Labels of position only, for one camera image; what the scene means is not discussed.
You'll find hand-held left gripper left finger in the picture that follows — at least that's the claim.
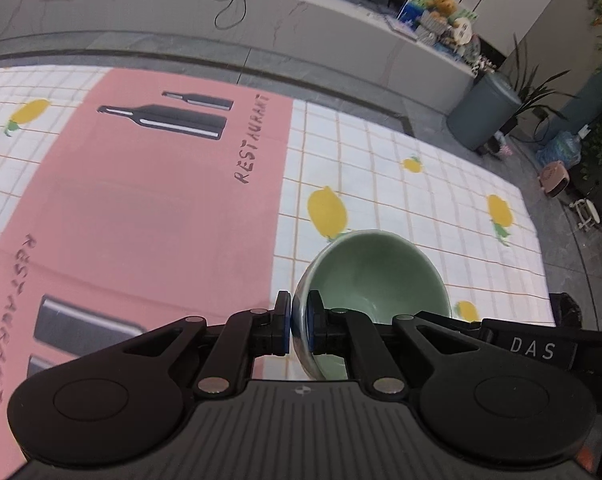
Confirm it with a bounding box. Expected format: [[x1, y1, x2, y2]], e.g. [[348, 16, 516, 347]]
[[108, 290, 292, 401]]

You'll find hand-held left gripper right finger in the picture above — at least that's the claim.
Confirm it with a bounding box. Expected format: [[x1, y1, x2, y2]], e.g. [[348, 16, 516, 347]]
[[305, 290, 484, 401]]

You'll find green ceramic bowl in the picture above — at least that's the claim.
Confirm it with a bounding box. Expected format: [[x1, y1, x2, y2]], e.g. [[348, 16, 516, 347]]
[[291, 230, 452, 381]]

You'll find small white stool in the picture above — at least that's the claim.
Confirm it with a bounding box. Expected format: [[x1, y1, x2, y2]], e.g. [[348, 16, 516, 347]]
[[570, 197, 602, 231]]

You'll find checked lemon print tablecloth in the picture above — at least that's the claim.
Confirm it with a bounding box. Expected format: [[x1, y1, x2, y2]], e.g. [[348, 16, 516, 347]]
[[0, 65, 554, 381]]

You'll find pink pet carrier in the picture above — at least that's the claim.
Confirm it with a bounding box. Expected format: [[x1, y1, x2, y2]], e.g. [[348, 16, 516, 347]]
[[538, 160, 570, 198]]

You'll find pink printed placemat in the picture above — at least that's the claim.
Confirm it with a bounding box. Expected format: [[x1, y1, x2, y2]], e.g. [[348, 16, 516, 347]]
[[0, 67, 294, 406]]

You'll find blue water jug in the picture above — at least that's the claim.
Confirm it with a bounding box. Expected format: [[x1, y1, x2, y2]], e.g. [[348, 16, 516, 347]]
[[536, 127, 592, 168]]

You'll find grey round trash bin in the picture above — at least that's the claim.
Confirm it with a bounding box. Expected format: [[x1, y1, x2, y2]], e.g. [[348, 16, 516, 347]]
[[447, 71, 522, 152]]

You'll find long-leaf potted plant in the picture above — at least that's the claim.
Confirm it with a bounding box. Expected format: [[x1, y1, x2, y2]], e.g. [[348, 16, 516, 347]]
[[501, 35, 579, 141]]

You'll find small woven basket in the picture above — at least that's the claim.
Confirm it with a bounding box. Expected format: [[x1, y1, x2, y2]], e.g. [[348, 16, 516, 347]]
[[418, 12, 449, 43]]

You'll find marble tv bench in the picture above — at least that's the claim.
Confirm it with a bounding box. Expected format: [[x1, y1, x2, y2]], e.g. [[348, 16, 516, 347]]
[[0, 0, 476, 116]]

